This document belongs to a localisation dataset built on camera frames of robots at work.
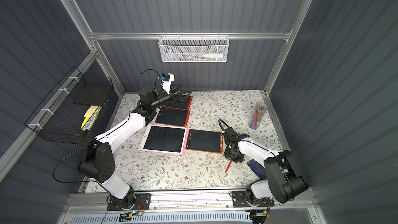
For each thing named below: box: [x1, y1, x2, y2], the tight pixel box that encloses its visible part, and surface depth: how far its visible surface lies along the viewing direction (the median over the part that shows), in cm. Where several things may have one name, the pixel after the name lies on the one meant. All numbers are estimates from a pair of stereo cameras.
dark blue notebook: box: [246, 158, 267, 180], surface depth 84 cm
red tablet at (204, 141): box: [186, 128, 224, 154], surface depth 97 cm
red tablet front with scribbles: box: [154, 106, 191, 128], surface depth 108 cm
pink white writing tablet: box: [138, 124, 190, 156], surface depth 98 cm
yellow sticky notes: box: [80, 105, 99, 130], surface depth 75 cm
